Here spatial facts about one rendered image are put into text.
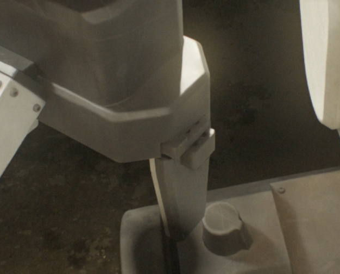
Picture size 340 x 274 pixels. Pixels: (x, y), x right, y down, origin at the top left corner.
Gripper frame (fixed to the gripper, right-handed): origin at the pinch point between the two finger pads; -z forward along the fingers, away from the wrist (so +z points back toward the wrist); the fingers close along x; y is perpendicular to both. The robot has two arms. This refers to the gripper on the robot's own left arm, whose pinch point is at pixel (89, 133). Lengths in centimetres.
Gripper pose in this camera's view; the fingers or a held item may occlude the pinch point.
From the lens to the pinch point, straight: 31.8
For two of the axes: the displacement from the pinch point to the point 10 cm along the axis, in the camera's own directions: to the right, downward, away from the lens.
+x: -8.0, -3.9, 4.5
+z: -0.5, -7.0, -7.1
